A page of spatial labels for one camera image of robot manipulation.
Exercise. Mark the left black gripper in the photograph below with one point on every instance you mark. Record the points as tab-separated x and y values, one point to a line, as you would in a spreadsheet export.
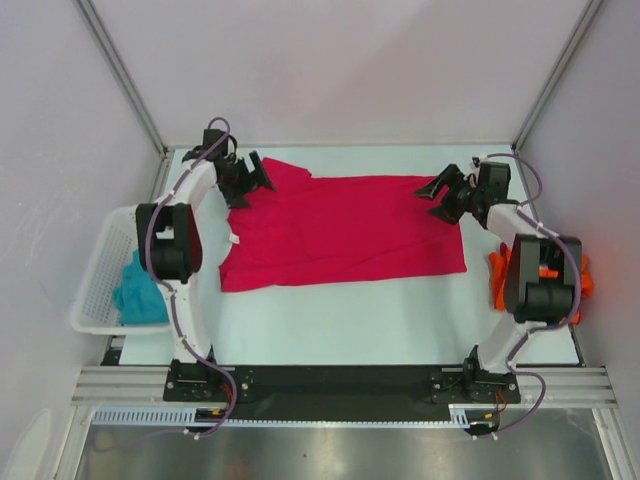
235	197

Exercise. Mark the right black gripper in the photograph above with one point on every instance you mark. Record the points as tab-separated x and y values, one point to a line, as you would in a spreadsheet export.
448	211

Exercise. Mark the magenta t shirt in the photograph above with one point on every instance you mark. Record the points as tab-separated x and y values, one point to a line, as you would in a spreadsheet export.
319	230

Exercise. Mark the white plastic laundry basket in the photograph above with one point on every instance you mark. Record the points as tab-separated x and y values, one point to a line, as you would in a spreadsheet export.
94	311

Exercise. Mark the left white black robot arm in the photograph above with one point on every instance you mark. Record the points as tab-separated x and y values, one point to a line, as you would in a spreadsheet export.
171	252

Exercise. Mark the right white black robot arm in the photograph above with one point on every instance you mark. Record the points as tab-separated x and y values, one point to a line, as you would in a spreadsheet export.
508	221

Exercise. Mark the orange t shirt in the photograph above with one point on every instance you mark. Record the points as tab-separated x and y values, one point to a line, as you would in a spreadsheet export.
500	280

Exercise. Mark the teal t shirt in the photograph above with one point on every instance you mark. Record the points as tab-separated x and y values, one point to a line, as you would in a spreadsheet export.
137	297

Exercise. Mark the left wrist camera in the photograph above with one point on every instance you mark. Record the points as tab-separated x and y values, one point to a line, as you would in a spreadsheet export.
218	143

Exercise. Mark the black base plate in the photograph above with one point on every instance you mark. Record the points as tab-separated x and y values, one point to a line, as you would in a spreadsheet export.
343	393

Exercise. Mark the aluminium rail frame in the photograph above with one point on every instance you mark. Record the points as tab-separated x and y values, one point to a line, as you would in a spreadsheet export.
144	386

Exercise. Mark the slotted white cable duct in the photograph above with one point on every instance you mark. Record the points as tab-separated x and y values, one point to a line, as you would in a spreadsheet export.
193	417

